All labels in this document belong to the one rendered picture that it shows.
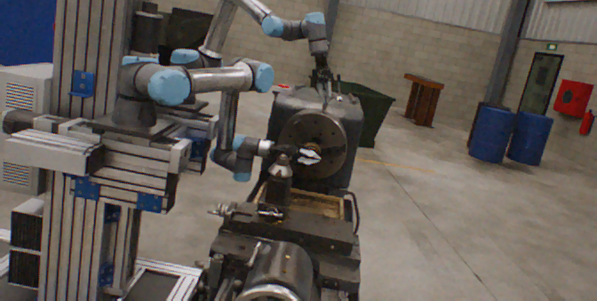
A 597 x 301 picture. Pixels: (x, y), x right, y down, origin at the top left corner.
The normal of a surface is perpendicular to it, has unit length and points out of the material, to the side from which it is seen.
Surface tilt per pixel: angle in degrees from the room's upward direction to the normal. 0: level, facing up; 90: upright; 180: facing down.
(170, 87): 91
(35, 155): 90
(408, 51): 90
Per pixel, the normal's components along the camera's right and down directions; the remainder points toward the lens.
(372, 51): 0.08, 0.25
